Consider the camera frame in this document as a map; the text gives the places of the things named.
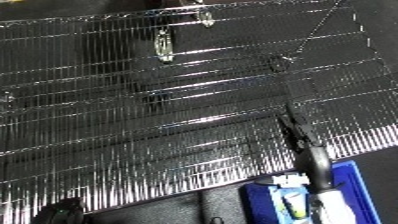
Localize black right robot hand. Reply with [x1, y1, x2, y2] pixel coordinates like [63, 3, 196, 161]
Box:
[275, 103, 336, 195]

